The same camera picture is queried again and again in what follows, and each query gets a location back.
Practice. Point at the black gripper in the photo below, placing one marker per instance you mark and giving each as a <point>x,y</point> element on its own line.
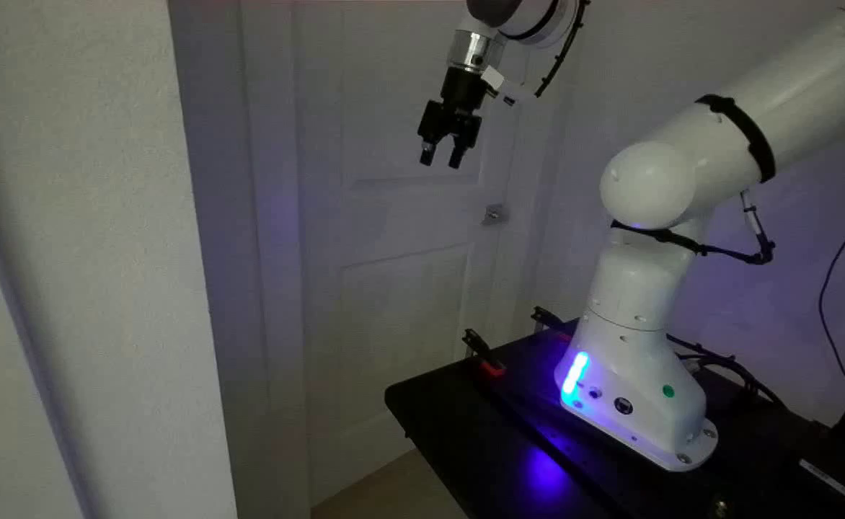
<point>454,114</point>

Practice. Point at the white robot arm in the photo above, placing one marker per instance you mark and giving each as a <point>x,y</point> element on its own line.
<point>618,369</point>

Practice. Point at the white panel door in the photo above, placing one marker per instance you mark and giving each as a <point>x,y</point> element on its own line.
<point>379,263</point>

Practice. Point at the black table clamp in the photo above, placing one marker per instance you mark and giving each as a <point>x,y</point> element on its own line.
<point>551,322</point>

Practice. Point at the red black clamp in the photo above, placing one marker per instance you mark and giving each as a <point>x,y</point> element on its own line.
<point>481,352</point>

